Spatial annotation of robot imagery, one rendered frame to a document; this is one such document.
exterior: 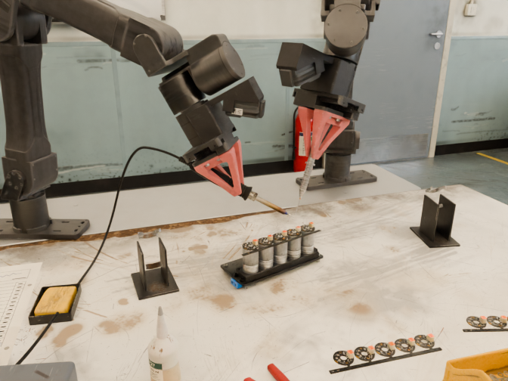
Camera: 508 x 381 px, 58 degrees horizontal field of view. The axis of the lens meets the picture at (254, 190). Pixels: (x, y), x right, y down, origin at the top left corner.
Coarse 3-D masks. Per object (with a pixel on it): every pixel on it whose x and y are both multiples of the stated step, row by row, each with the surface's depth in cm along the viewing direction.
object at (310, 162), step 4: (320, 140) 72; (308, 156) 72; (308, 160) 72; (312, 160) 72; (308, 164) 72; (312, 164) 72; (308, 168) 72; (304, 172) 73; (308, 172) 72; (304, 176) 73; (308, 176) 73; (304, 180) 73; (308, 180) 73; (304, 184) 73; (304, 188) 73
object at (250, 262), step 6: (258, 252) 69; (246, 258) 69; (252, 258) 68; (258, 258) 69; (246, 264) 69; (252, 264) 69; (258, 264) 70; (246, 270) 69; (252, 270) 69; (258, 270) 70
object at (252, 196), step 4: (252, 192) 73; (252, 196) 73; (256, 196) 73; (252, 200) 73; (256, 200) 73; (260, 200) 73; (264, 200) 73; (264, 204) 73; (268, 204) 73; (272, 204) 73; (272, 208) 73; (276, 208) 73; (280, 208) 73; (280, 212) 73; (284, 212) 73
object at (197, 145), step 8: (200, 104) 68; (184, 112) 68; (184, 120) 68; (184, 128) 69; (192, 128) 68; (232, 128) 73; (192, 136) 69; (192, 144) 70; (200, 144) 69; (208, 144) 66; (216, 144) 66; (192, 152) 67; (200, 152) 71; (192, 160) 68
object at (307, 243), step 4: (308, 228) 75; (304, 232) 74; (308, 232) 74; (308, 236) 74; (312, 236) 74; (304, 240) 75; (308, 240) 74; (312, 240) 75; (304, 244) 75; (308, 244) 75; (312, 244) 75; (304, 248) 75; (308, 248) 75; (312, 248) 75; (304, 252) 75; (308, 252) 75
